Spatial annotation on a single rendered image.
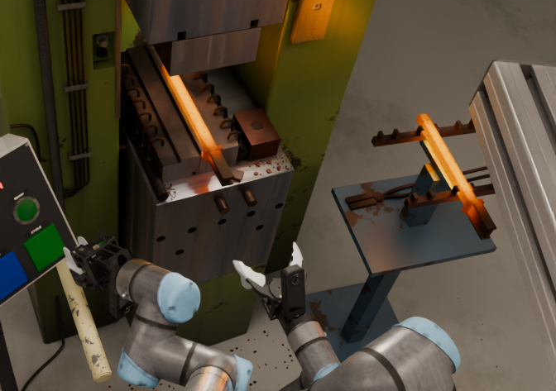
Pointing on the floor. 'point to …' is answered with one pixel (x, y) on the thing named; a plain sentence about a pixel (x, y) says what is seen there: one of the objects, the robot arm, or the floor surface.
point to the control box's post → (6, 369)
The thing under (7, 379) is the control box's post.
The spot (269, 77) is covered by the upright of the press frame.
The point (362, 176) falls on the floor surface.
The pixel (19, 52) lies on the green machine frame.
